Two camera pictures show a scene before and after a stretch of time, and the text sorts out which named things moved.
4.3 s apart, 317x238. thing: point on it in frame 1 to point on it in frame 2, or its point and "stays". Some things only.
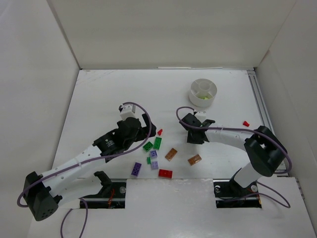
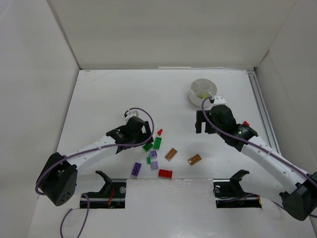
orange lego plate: x=171 y=153 stays
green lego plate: x=157 y=143 stays
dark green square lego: x=147 y=147 stays
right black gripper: x=196 y=130 to x=202 y=121
